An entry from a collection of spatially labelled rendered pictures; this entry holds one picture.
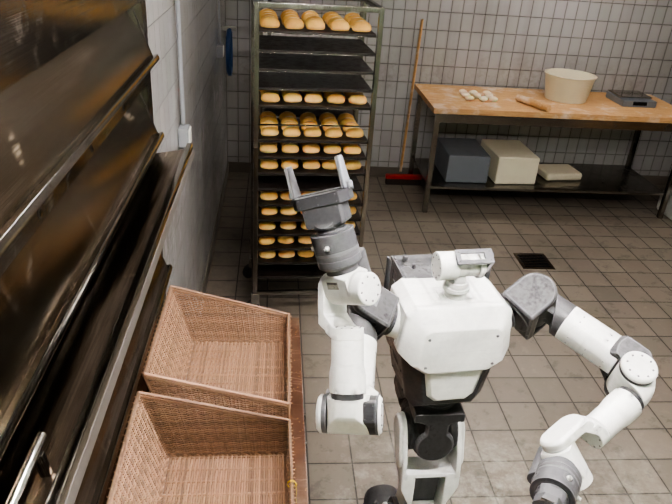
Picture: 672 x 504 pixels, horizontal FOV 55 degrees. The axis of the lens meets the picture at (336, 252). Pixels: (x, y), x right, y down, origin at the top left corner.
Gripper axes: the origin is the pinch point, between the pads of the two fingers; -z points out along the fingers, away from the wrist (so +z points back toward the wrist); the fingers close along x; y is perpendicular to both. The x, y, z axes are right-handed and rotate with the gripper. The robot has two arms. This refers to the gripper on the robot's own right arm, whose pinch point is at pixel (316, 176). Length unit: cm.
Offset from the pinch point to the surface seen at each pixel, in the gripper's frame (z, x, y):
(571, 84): 24, 35, -464
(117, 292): 14, -50, 7
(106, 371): 21, -34, 33
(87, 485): 55, -69, 17
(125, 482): 68, -78, -1
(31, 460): 24, -29, 56
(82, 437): 26, -29, 47
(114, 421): 51, -77, -4
